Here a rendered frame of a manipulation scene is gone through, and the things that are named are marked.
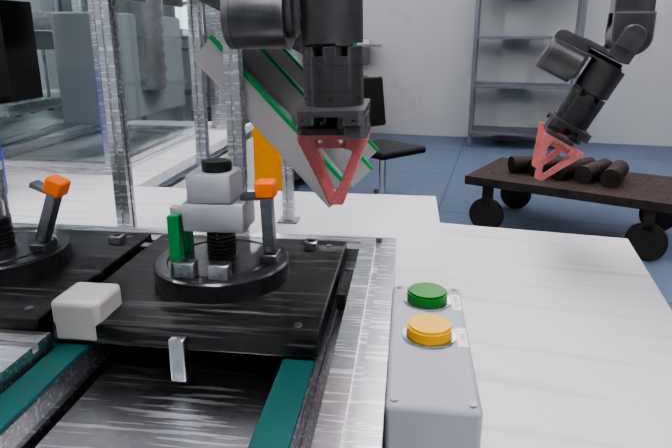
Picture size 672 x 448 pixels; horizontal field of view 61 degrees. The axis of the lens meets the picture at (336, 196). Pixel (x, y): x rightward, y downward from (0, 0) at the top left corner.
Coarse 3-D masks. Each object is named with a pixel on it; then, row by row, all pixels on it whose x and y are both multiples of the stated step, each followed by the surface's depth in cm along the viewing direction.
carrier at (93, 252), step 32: (0, 192) 68; (0, 224) 62; (0, 256) 61; (32, 256) 61; (64, 256) 64; (96, 256) 66; (128, 256) 68; (0, 288) 58; (32, 288) 58; (64, 288) 58; (0, 320) 52; (32, 320) 51
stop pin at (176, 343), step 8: (176, 336) 49; (184, 336) 49; (168, 344) 49; (176, 344) 49; (184, 344) 49; (176, 352) 49; (184, 352) 49; (176, 360) 49; (184, 360) 49; (176, 368) 49; (184, 368) 49; (176, 376) 50; (184, 376) 50
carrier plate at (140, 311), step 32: (320, 256) 66; (128, 288) 58; (288, 288) 58; (320, 288) 58; (128, 320) 51; (160, 320) 51; (192, 320) 51; (224, 320) 51; (256, 320) 51; (288, 320) 51; (320, 320) 51; (256, 352) 49; (288, 352) 49
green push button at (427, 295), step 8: (408, 288) 58; (416, 288) 57; (424, 288) 57; (432, 288) 57; (440, 288) 57; (408, 296) 57; (416, 296) 56; (424, 296) 56; (432, 296) 56; (440, 296) 56; (416, 304) 56; (424, 304) 55; (432, 304) 55; (440, 304) 56
